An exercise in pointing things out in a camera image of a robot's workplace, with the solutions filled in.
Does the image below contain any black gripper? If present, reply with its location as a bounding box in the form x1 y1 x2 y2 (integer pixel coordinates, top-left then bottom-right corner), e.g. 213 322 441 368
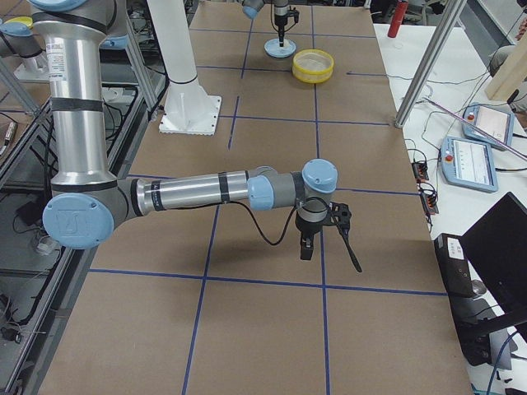
275 14 287 47
295 208 329 260

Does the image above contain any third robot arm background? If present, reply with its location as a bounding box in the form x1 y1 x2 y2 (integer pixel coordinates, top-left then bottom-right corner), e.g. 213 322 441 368
1 21 48 81

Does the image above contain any yellow bamboo steamer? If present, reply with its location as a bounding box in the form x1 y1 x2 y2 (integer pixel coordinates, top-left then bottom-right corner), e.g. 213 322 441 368
292 49 334 84

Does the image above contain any light blue plate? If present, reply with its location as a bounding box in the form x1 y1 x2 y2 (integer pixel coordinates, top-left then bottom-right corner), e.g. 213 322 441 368
263 39 296 58

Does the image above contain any red bottle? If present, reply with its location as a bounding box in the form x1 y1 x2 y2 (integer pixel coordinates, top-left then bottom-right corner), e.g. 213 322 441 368
387 0 408 38

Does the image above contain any near orange circuit board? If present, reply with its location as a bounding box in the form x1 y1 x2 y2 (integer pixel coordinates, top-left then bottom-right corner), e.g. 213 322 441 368
419 189 439 216

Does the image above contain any orange circuit board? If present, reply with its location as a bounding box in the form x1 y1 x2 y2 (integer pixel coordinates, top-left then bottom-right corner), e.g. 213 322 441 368
412 160 429 183
419 189 439 216

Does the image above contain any far orange circuit board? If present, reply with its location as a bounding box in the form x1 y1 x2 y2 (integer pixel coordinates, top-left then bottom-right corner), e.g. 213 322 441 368
412 160 429 183

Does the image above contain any black computer box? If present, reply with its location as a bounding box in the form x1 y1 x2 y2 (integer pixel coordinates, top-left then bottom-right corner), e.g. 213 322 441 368
434 233 475 298

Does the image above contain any near blue teach pendant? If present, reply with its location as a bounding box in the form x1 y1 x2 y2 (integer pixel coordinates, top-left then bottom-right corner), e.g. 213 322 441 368
440 136 498 193

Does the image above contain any blue teach pendant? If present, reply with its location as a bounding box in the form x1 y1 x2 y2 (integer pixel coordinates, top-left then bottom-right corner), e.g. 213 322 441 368
462 103 514 151
440 136 498 193

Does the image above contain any black monitor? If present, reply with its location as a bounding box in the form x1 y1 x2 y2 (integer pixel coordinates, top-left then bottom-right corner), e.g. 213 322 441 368
460 192 526 337

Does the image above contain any seated person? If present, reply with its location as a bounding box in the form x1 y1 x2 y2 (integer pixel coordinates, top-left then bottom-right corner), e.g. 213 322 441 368
489 19 526 77

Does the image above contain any far blue teach pendant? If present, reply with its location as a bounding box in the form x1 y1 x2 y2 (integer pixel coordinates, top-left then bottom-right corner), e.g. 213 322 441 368
462 103 514 151

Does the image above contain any wooden beam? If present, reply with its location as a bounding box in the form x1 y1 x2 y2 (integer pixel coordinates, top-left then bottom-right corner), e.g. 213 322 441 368
485 32 526 112

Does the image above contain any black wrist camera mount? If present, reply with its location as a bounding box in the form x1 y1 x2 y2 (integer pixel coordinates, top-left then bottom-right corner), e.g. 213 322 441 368
329 202 352 238
287 7 300 24

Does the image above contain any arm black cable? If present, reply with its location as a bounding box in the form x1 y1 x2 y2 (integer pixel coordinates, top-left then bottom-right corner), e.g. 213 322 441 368
225 196 363 273
269 0 301 37

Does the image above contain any white pedestal column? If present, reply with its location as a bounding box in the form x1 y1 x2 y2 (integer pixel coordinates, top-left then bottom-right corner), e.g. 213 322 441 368
147 0 222 136

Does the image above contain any aluminium frame post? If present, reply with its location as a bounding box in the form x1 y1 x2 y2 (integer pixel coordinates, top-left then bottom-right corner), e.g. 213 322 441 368
394 0 467 128

